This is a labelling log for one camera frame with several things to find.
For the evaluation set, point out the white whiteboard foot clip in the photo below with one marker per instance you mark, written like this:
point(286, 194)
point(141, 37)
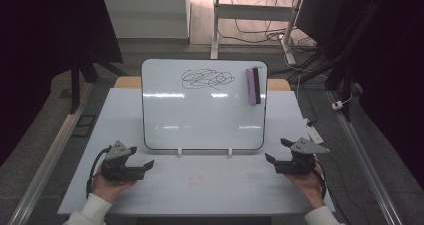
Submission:
point(230, 152)
point(179, 152)

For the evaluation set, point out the person's left hand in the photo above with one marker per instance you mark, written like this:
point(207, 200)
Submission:
point(108, 189)

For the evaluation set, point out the small white adapter box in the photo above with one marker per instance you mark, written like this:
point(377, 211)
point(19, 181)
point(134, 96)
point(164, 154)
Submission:
point(337, 105)

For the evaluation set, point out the white metal desk frame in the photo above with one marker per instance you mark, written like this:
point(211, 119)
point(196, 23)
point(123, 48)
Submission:
point(250, 12)

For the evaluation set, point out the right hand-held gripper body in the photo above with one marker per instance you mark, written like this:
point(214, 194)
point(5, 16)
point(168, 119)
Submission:
point(296, 163)

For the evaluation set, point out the aluminium rail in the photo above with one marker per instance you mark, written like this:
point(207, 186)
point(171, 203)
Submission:
point(50, 155)
point(363, 161)

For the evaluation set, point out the person's right hand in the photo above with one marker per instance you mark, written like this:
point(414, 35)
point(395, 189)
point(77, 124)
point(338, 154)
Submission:
point(308, 186)

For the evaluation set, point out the black floor frame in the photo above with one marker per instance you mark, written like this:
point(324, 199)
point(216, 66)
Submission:
point(84, 125)

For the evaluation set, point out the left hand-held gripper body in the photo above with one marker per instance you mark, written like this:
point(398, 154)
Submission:
point(116, 171)

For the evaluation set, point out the white cabinet panel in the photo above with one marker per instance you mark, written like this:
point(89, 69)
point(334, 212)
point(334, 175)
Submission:
point(145, 13)

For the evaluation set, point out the purple and black whiteboard eraser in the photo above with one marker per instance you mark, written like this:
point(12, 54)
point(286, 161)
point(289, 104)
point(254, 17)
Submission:
point(251, 85)

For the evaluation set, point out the white whiteboard with black rim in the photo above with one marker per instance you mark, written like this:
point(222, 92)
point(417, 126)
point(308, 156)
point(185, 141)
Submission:
point(203, 118)

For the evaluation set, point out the black metal stand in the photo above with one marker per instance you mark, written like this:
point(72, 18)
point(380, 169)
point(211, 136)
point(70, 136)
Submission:
point(343, 68)
point(76, 81)

